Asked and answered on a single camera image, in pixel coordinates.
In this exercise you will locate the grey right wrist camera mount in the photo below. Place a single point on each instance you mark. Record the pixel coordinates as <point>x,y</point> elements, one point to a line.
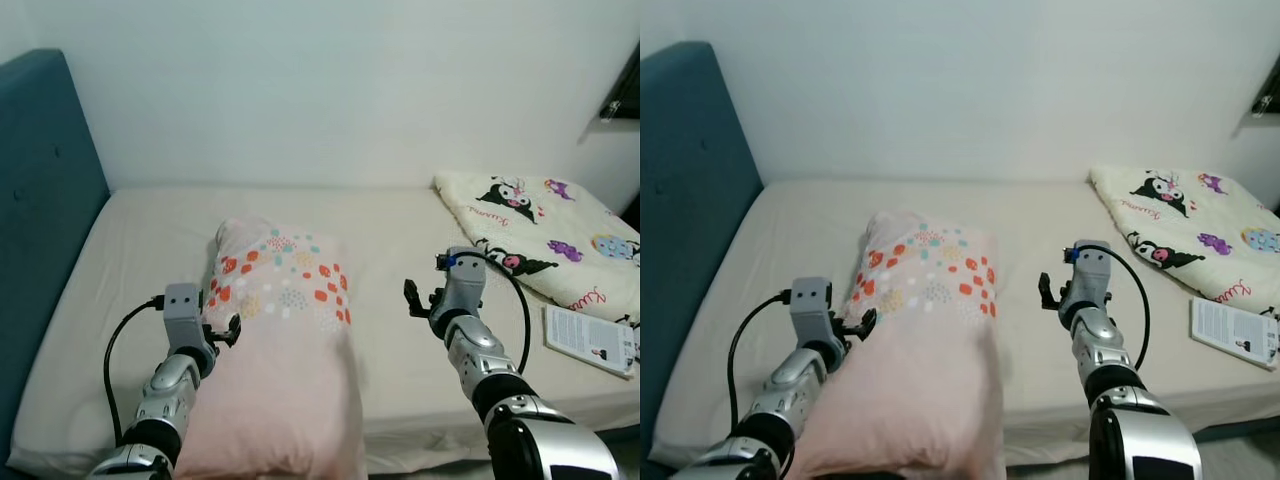
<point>466,280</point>
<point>1090,272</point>

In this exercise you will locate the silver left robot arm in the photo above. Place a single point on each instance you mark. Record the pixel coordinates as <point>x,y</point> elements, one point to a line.
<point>165,392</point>
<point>790,395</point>

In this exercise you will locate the cream mattress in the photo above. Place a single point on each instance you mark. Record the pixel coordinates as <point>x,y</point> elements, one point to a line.
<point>1020,380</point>
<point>400,380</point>

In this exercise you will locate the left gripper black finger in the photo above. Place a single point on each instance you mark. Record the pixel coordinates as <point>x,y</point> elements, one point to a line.
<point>234,328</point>
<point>871,322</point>

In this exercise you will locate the cream cartoon print blanket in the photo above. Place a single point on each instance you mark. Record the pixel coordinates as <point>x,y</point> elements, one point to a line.
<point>1215,225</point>
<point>540,232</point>

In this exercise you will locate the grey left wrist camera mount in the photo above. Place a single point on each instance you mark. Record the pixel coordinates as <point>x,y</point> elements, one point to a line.
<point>183,304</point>
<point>810,298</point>

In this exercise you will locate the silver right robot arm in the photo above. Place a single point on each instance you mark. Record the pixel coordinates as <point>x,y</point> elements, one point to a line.
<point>482,360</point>
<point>1105,350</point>

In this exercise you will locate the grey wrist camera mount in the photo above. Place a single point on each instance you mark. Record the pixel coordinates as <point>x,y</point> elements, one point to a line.
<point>1090,272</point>
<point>466,280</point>
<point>183,304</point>
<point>810,298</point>

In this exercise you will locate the white printed booklet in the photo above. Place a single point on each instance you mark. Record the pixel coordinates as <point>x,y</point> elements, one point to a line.
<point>585,340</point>
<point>1230,330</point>

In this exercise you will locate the pink dotted pillow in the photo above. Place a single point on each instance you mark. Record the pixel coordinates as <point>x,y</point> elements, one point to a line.
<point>900,380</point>
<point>270,380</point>

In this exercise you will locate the teal upholstered headboard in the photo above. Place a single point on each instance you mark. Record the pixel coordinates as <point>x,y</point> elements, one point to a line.
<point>690,200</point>
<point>40,200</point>

